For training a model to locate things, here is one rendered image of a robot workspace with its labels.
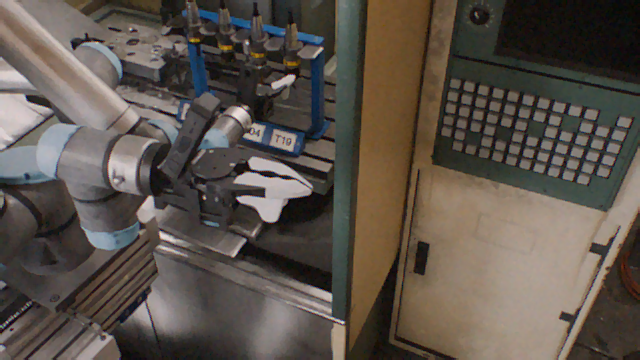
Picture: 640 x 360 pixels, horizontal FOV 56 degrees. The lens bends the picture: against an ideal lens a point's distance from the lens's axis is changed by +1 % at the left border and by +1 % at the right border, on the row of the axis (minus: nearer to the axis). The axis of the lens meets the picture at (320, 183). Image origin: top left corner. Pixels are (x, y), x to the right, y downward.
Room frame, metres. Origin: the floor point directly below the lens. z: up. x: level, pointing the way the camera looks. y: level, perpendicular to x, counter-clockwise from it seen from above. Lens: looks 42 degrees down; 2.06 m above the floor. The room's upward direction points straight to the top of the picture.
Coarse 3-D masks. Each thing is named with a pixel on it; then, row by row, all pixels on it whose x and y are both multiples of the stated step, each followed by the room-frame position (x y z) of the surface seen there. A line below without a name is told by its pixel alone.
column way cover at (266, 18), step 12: (180, 0) 2.42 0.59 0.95; (204, 0) 2.37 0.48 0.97; (216, 0) 2.35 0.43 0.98; (228, 0) 2.32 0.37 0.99; (240, 0) 2.30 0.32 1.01; (252, 0) 2.27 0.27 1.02; (264, 0) 2.25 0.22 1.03; (216, 12) 2.35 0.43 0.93; (228, 12) 2.32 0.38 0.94; (240, 12) 2.30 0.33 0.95; (264, 12) 2.25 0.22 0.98
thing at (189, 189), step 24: (168, 144) 0.61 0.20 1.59; (144, 168) 0.57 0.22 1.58; (192, 168) 0.56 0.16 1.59; (216, 168) 0.56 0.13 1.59; (240, 168) 0.57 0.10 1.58; (144, 192) 0.56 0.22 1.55; (168, 192) 0.57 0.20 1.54; (192, 192) 0.54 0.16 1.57; (192, 216) 0.54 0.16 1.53; (216, 216) 0.53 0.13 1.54
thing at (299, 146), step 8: (184, 104) 1.64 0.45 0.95; (176, 120) 1.61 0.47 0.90; (184, 120) 1.60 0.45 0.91; (272, 128) 1.50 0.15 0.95; (280, 128) 1.49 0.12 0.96; (264, 136) 1.49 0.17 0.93; (296, 136) 1.46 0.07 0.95; (304, 136) 1.47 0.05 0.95; (256, 144) 1.49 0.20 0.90; (264, 144) 1.48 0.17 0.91; (296, 144) 1.45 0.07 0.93; (304, 144) 1.47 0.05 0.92; (288, 152) 1.44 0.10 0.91; (296, 152) 1.43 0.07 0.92
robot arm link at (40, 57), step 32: (0, 0) 0.78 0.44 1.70; (0, 32) 0.76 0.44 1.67; (32, 32) 0.77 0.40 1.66; (32, 64) 0.75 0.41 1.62; (64, 64) 0.76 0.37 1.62; (64, 96) 0.73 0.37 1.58; (96, 96) 0.75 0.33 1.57; (96, 128) 0.72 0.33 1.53; (128, 128) 0.73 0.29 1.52; (160, 128) 0.77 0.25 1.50
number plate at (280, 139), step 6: (276, 132) 1.49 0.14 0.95; (282, 132) 1.48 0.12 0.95; (276, 138) 1.47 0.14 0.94; (282, 138) 1.47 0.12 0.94; (288, 138) 1.46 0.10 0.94; (294, 138) 1.46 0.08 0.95; (270, 144) 1.47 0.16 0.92; (276, 144) 1.46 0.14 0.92; (282, 144) 1.46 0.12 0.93; (288, 144) 1.45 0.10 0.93; (288, 150) 1.44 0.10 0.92
